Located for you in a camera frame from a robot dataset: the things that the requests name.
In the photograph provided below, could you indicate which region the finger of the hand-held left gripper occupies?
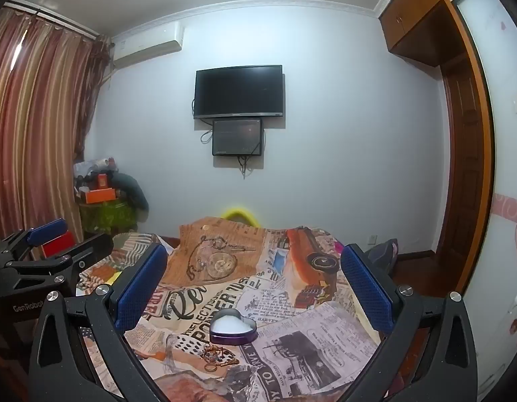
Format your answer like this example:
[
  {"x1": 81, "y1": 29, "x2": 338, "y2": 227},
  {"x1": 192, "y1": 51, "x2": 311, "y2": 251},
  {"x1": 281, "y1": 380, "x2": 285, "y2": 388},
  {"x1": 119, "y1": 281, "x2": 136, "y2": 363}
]
[
  {"x1": 0, "y1": 218, "x2": 71, "y2": 263},
  {"x1": 3, "y1": 233, "x2": 115, "y2": 282}
]

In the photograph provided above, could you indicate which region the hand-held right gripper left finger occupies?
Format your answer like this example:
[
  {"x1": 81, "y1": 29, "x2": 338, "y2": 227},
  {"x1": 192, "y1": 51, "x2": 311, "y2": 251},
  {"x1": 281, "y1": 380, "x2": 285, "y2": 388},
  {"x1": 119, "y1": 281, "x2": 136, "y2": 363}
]
[{"x1": 27, "y1": 243, "x2": 169, "y2": 402}]

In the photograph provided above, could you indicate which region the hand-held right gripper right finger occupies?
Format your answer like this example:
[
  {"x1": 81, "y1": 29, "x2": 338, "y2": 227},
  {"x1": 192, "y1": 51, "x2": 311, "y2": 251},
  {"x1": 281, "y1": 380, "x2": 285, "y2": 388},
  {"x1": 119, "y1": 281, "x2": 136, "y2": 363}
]
[{"x1": 340, "y1": 243, "x2": 491, "y2": 402}]

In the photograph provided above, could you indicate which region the gold braided bangle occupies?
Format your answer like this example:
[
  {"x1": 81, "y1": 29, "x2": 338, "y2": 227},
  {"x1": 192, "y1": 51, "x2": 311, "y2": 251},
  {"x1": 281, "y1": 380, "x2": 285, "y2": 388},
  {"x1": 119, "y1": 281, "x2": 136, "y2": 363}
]
[{"x1": 202, "y1": 342, "x2": 226, "y2": 361}]

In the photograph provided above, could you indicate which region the purple heart-shaped tin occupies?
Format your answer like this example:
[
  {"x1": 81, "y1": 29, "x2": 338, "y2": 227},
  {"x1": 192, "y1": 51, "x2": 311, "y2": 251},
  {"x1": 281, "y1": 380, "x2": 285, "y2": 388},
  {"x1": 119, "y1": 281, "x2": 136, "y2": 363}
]
[{"x1": 209, "y1": 308, "x2": 258, "y2": 346}]

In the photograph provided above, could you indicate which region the red string bracelet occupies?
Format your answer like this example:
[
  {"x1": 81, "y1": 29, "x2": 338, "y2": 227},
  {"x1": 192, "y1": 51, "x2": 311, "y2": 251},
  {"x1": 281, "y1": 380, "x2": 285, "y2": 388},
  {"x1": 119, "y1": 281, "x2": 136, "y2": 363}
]
[{"x1": 219, "y1": 349, "x2": 239, "y2": 370}]

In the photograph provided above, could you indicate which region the red box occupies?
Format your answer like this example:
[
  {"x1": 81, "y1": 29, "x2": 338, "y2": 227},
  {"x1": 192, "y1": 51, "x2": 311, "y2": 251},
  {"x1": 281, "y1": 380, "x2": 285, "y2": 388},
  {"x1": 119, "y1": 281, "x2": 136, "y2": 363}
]
[{"x1": 40, "y1": 234, "x2": 77, "y2": 259}]

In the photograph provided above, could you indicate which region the dark backpack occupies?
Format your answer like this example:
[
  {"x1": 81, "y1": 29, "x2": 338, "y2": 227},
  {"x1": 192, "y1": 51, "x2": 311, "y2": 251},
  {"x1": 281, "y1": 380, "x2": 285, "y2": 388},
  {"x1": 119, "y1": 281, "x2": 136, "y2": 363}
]
[{"x1": 362, "y1": 238, "x2": 400, "y2": 278}]

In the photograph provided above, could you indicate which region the green table cloth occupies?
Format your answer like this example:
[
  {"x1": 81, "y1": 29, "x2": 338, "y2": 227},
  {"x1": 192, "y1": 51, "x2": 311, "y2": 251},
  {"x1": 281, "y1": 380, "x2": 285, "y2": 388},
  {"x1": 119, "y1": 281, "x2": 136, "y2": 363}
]
[{"x1": 78, "y1": 200, "x2": 139, "y2": 236}]

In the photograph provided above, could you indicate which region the striped brown cloth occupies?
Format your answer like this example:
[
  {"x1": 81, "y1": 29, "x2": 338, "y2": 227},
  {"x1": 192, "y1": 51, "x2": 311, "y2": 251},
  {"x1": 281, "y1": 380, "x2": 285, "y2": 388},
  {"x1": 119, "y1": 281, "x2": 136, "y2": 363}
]
[{"x1": 111, "y1": 232, "x2": 175, "y2": 261}]

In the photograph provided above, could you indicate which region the long orange box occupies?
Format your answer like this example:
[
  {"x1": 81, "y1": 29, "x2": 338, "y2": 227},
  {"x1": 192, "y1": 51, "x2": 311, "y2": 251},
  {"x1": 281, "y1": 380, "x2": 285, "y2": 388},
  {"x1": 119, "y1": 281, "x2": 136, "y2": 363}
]
[{"x1": 84, "y1": 188, "x2": 118, "y2": 204}]

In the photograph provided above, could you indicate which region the dark teal cloth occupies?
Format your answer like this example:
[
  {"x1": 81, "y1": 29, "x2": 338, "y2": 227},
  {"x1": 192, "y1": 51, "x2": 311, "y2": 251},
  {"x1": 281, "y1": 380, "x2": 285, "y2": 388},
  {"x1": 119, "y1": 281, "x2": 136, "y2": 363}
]
[{"x1": 111, "y1": 172, "x2": 150, "y2": 215}]

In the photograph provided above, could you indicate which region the newspaper print blanket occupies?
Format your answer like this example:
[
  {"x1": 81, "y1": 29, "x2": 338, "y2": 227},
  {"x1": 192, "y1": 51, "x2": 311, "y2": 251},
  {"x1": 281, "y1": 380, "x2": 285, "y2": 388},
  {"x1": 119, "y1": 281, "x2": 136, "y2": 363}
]
[{"x1": 76, "y1": 215, "x2": 393, "y2": 402}]

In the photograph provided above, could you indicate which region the yellow plastic object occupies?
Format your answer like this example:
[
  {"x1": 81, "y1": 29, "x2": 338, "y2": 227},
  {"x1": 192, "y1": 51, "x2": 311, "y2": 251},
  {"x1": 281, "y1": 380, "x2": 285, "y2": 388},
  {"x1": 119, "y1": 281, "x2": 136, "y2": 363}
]
[{"x1": 222, "y1": 206, "x2": 260, "y2": 227}]

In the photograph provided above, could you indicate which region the striped brown curtain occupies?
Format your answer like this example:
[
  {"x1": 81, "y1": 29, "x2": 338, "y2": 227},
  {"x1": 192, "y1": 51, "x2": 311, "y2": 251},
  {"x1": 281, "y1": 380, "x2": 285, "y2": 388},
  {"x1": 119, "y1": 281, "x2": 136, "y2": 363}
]
[{"x1": 0, "y1": 6, "x2": 113, "y2": 252}]

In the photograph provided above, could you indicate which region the dark wooden door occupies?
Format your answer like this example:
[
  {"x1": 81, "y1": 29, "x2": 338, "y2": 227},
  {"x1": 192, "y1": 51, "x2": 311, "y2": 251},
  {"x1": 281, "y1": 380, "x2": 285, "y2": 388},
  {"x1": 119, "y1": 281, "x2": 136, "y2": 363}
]
[{"x1": 440, "y1": 56, "x2": 480, "y2": 257}]

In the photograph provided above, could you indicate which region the small black monitor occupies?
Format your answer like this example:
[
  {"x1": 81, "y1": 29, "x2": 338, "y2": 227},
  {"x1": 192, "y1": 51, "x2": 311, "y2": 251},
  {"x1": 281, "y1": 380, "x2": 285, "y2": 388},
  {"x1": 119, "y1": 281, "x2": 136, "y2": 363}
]
[{"x1": 212, "y1": 118, "x2": 264, "y2": 157}]

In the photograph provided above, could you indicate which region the white air conditioner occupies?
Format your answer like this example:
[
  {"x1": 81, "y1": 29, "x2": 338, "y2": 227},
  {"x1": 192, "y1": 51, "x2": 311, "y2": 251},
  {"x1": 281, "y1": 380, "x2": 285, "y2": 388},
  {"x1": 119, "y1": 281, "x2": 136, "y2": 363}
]
[{"x1": 112, "y1": 21, "x2": 186, "y2": 70}]

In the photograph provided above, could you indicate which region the wooden overhead cabinet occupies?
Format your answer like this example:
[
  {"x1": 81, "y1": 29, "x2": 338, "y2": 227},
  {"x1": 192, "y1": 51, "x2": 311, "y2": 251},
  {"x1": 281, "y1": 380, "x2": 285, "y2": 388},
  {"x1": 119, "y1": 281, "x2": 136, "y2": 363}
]
[{"x1": 378, "y1": 0, "x2": 466, "y2": 68}]

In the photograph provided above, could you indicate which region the black monitor cable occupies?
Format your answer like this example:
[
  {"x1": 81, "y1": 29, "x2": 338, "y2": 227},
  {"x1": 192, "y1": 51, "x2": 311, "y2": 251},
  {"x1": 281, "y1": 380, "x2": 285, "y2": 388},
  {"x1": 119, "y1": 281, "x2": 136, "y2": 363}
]
[{"x1": 237, "y1": 154, "x2": 260, "y2": 181}]

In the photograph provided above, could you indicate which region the dark curtain rail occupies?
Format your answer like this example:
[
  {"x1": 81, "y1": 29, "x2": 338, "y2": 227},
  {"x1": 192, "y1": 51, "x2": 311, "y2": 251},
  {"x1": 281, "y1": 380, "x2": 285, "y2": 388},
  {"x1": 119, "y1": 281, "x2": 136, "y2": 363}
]
[{"x1": 3, "y1": 1, "x2": 113, "y2": 48}]

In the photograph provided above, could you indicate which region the black wall television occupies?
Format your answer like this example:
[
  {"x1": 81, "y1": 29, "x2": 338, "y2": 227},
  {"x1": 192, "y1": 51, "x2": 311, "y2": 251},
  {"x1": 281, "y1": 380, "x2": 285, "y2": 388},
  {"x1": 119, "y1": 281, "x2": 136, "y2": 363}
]
[{"x1": 194, "y1": 65, "x2": 284, "y2": 120}]

